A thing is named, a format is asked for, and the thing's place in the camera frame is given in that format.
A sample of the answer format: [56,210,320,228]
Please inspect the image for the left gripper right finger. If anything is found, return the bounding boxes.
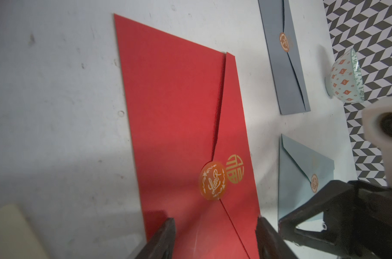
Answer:
[255,217,298,259]

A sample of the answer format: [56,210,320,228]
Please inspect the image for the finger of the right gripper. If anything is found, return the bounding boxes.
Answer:
[279,180,356,249]

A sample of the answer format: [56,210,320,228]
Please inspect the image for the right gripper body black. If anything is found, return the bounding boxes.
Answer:
[348,181,392,259]

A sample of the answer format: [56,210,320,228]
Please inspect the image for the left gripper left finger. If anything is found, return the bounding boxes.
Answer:
[128,218,176,259]

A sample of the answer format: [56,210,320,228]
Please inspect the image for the red envelope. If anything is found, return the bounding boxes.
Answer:
[115,15,260,259]

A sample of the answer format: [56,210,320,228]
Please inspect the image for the dark grey envelope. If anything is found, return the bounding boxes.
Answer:
[258,0,311,115]

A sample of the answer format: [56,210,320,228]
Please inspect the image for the light blue envelope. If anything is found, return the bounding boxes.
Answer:
[278,135,335,220]

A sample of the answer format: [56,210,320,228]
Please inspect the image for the cream yellow envelope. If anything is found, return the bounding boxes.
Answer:
[0,204,49,259]

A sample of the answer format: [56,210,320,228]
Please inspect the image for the patterned ceramic bowl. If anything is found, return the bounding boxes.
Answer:
[325,48,365,103]

